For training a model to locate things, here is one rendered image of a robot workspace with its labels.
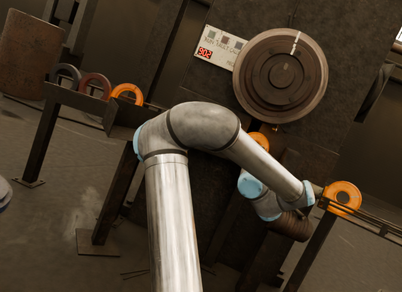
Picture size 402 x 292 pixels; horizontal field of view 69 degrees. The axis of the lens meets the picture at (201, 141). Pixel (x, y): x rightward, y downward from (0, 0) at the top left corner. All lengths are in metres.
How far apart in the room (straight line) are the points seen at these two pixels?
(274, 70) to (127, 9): 7.25
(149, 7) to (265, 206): 7.50
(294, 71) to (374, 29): 0.54
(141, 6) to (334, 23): 6.95
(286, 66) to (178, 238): 1.03
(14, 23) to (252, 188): 3.27
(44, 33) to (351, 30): 3.05
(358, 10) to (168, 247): 1.55
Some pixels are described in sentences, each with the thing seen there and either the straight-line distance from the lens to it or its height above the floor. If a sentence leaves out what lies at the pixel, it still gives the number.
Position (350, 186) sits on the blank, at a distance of 1.53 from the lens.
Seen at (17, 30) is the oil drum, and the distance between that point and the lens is 3.85.
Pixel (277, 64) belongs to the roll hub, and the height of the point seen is 1.15.
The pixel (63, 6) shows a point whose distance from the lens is 6.93.
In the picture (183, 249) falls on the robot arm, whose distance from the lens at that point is 0.67.
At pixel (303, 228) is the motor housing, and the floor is 0.50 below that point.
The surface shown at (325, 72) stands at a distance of 1.61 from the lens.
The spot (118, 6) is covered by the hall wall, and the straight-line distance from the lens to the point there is 8.60.
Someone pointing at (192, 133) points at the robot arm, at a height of 0.82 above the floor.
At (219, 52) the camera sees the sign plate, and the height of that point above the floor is 1.13.
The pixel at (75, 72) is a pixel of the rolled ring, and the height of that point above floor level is 0.72.
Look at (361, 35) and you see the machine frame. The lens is 1.84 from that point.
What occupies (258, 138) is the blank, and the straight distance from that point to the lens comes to 1.59.
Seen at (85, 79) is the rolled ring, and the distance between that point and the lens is 1.79.
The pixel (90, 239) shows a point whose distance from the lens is 1.66.
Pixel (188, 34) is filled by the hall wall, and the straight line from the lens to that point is 7.93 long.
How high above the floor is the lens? 0.94
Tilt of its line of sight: 10 degrees down
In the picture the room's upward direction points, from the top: 23 degrees clockwise
